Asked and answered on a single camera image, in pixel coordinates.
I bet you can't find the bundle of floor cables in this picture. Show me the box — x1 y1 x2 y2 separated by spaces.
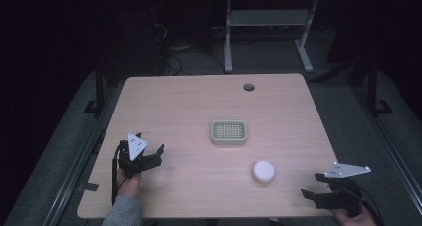
150 6 227 76

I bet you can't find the person's right hand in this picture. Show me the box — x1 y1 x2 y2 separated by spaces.
328 203 380 226

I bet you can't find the white round soap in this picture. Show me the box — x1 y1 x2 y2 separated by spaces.
251 160 277 184

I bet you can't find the white metal table frame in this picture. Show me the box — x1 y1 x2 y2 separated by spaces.
223 0 320 74

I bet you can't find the metal floor rail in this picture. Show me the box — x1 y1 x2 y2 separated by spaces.
351 85 422 207
41 83 125 226

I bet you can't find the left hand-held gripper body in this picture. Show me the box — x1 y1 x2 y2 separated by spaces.
116 131 157 180

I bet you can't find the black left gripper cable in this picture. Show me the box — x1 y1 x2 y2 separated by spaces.
111 145 122 206

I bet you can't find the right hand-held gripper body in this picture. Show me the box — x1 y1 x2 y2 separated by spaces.
322 161 372 218

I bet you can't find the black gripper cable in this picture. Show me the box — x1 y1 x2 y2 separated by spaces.
111 145 122 206
350 185 386 226

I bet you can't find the person's left hand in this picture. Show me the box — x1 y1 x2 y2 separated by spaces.
116 168 144 200

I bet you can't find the black metal stand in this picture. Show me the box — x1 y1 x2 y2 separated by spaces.
83 58 106 118
346 55 394 118

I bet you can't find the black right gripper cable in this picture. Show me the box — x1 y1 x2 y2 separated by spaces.
350 185 386 226

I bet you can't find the green slotted soap dish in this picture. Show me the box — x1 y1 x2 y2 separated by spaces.
210 119 248 147

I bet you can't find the black tape strip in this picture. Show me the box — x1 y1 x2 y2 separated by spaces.
77 182 100 192

